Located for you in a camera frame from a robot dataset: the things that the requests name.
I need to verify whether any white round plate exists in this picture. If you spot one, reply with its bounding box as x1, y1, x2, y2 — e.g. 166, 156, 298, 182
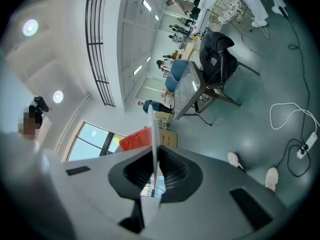
147, 105, 161, 200

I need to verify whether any blue chair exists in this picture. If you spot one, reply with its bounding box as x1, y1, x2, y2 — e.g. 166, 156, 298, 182
164, 75, 181, 93
170, 58, 192, 82

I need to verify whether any round ceiling light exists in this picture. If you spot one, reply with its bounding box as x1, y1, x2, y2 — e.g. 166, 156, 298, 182
22, 18, 39, 37
52, 90, 64, 104

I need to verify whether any large window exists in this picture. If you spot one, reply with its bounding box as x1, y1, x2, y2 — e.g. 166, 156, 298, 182
66, 120, 127, 163

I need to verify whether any person's right white shoe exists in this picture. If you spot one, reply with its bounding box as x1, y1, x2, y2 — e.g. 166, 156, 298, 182
226, 151, 245, 172

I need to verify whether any black chair with jacket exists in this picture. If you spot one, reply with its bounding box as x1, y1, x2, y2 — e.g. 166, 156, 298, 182
199, 31, 261, 91

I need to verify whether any person's white shoe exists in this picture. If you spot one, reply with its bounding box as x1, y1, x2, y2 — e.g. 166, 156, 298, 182
226, 151, 245, 172
264, 167, 280, 193

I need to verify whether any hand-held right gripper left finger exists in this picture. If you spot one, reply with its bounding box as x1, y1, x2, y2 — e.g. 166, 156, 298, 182
62, 145, 154, 240

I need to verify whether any white power strip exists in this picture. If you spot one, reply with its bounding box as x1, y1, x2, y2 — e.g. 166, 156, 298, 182
296, 131, 318, 160

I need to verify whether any red food piece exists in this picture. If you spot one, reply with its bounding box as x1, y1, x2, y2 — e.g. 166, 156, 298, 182
118, 127, 152, 151

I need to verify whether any long black cable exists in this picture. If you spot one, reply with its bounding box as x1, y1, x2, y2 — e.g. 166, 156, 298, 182
278, 5, 312, 150

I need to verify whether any white cable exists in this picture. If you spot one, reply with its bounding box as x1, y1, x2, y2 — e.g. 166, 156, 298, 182
269, 102, 320, 135

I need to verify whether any person's head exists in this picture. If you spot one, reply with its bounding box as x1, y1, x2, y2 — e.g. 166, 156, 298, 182
16, 105, 44, 141

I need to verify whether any large printed cardboard box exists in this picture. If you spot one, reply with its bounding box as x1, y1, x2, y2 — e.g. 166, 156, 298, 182
157, 128, 179, 149

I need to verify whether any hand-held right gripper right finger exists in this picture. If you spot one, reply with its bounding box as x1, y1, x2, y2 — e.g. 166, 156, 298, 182
154, 145, 291, 240

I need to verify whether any person's white printed shirt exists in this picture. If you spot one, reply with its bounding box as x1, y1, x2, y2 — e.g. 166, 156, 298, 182
0, 130, 76, 240

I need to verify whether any black grid frame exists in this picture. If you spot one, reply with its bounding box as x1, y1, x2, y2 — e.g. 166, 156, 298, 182
84, 0, 116, 108

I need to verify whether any person's left white shoe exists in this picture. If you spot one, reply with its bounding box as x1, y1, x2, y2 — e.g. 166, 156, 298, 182
264, 167, 280, 193

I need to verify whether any black head-mounted camera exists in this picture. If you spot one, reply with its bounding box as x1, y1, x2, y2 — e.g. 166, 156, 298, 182
28, 95, 50, 121

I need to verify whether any black wire mesh rack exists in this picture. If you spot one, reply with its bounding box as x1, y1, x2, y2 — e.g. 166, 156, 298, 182
171, 60, 242, 127

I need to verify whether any looped black cable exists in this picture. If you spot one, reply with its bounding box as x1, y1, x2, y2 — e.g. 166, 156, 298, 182
274, 138, 312, 178

